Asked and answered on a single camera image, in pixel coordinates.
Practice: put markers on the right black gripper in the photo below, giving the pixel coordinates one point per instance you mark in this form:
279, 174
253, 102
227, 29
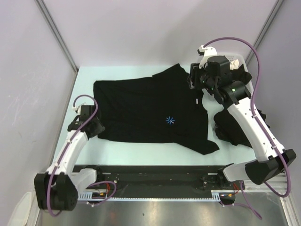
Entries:
195, 70

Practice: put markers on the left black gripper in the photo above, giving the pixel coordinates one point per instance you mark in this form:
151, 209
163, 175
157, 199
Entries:
100, 128

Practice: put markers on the white plastic laundry basket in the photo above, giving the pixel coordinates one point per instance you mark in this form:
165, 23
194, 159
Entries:
229, 56

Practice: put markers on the black t shirt blue logo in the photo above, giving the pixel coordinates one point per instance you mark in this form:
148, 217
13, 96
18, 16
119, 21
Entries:
157, 109

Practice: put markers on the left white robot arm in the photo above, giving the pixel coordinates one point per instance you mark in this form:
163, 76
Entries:
57, 188

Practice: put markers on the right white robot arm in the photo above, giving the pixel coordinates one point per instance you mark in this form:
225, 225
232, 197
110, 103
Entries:
271, 156

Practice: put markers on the black shirts in basket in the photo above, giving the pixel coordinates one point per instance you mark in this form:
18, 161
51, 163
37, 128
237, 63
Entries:
241, 75

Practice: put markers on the folded black shirt stack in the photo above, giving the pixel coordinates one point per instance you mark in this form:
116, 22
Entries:
227, 129

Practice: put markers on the white cloth in basket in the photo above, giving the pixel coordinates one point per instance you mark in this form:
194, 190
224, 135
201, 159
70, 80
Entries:
235, 64

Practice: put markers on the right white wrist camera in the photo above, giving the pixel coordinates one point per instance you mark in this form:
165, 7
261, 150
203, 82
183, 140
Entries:
206, 52

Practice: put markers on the right aluminium frame post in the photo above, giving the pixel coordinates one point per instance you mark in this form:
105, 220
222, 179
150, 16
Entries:
268, 23

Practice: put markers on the aluminium frame post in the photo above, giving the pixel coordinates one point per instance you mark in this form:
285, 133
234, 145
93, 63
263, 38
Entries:
56, 33
268, 23

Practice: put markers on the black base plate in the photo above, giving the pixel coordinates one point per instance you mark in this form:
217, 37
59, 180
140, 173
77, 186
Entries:
163, 183

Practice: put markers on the left aluminium frame post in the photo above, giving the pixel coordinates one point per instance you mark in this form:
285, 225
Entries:
56, 33

